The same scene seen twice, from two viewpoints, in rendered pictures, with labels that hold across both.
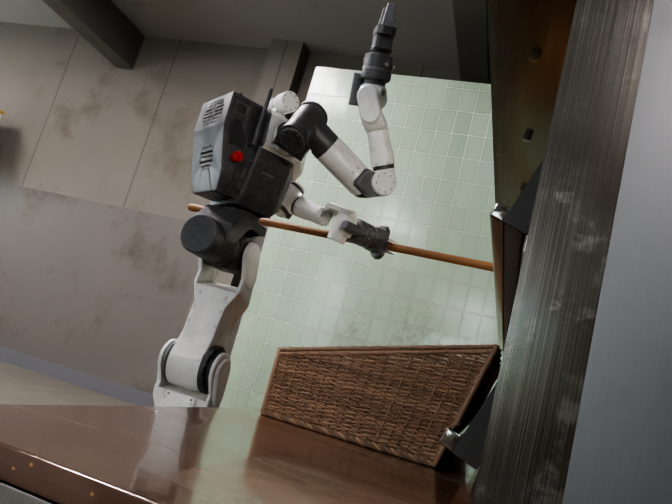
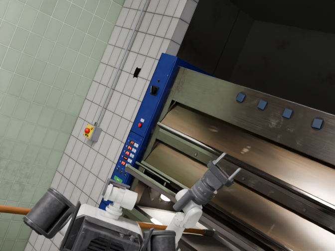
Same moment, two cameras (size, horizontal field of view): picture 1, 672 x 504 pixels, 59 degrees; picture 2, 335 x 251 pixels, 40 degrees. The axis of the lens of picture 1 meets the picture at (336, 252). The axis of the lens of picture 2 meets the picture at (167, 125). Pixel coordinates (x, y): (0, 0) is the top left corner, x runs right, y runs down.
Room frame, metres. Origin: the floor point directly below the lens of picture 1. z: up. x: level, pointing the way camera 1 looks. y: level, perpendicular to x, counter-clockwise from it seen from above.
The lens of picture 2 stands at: (0.99, 1.73, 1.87)
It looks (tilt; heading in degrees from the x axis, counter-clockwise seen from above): 3 degrees down; 298
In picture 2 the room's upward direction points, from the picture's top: 22 degrees clockwise
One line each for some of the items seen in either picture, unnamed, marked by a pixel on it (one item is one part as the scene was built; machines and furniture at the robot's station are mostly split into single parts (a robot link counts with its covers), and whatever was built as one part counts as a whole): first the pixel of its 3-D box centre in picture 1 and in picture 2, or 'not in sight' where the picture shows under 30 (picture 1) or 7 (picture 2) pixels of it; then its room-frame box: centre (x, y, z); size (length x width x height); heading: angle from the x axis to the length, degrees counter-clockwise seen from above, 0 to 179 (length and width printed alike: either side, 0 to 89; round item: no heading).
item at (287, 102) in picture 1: (281, 107); (120, 199); (1.81, 0.29, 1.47); 0.10 x 0.07 x 0.09; 37
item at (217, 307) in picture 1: (211, 311); not in sight; (1.80, 0.31, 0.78); 0.18 x 0.15 x 0.47; 72
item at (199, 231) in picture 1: (223, 236); not in sight; (1.74, 0.33, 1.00); 0.28 x 0.13 x 0.18; 162
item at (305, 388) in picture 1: (395, 385); not in sight; (1.56, -0.24, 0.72); 0.56 x 0.49 x 0.28; 162
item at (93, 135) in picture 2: not in sight; (92, 132); (2.92, -0.93, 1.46); 0.10 x 0.07 x 0.10; 161
